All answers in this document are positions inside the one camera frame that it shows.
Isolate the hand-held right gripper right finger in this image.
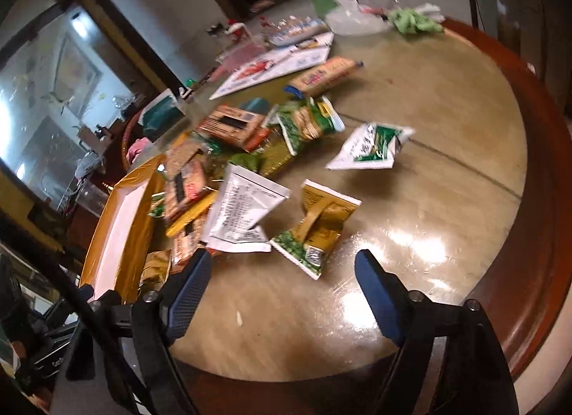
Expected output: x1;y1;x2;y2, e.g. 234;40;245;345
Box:
354;249;520;415

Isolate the pink cloth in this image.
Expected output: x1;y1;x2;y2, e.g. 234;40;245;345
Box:
126;138;153;164

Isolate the wooden glass cabinet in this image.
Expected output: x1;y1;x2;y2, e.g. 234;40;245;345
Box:
0;0;188;219

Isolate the printed white leaflet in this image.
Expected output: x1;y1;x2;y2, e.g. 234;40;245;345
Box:
209;33;335;100

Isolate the yellow pea snack packet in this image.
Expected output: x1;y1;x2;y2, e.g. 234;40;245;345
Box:
269;179;362;280

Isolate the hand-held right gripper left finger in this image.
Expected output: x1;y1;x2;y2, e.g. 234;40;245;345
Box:
87;247;214;415

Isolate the orange cracker packet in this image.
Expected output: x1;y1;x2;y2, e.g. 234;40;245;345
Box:
197;104;269;152

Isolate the red yellow hoop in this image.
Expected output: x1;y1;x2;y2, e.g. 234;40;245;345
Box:
120;108;153;170

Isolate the white text snack packet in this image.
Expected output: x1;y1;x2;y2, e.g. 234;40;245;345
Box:
201;163;291;254

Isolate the brown cracker packet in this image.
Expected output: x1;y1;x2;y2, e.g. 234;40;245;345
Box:
163;142;211;223
171;218;208;273

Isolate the green pea snack packet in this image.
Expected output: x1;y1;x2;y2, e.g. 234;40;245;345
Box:
275;97;346;155

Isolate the teal tissue box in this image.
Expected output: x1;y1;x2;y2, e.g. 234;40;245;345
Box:
138;88;184;130

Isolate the yellow cardboard box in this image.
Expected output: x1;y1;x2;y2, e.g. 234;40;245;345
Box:
79;156;168;304

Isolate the green cloth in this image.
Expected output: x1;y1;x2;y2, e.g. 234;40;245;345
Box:
388;7;444;35

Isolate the long biscuit packet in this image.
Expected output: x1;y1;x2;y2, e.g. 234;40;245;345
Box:
283;57;365;98

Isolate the blue white dish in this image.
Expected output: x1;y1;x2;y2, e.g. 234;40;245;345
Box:
268;17;329;47

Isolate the clear plastic bag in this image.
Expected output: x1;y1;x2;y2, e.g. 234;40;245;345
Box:
325;0;389;35

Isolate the white green snack packet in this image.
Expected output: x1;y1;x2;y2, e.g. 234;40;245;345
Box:
325;122;416;171

